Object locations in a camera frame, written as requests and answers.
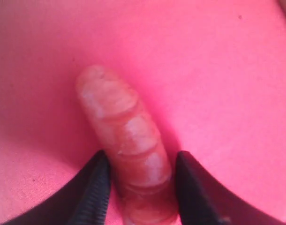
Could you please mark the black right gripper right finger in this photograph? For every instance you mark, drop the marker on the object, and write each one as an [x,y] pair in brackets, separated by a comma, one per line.
[202,200]

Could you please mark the red tablecloth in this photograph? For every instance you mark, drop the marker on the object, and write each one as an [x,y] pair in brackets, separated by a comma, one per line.
[212,72]

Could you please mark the red grilled sausage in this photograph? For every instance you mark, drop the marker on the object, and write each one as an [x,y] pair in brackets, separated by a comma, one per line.
[141,169]

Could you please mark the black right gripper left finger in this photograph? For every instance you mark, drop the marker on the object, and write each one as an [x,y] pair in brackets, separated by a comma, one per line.
[82,201]

